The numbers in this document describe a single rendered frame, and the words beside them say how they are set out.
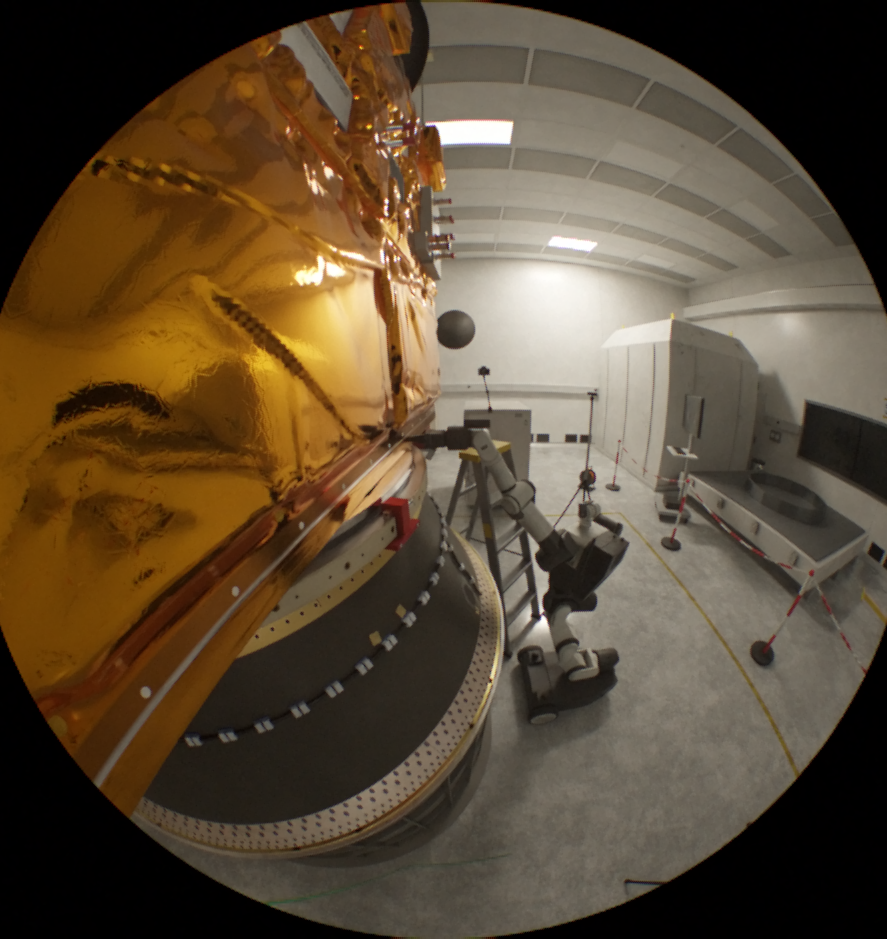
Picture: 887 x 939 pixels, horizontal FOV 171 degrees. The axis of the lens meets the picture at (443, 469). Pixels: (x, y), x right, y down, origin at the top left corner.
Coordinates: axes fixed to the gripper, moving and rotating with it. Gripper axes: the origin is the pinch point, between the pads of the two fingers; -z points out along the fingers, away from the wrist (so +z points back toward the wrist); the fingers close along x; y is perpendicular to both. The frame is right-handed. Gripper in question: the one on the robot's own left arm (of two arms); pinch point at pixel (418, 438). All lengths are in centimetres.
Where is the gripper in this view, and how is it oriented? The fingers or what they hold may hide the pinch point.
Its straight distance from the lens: 109.5
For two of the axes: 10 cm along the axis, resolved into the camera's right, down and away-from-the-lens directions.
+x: -1.1, 3.2, -9.4
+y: 0.3, 9.5, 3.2
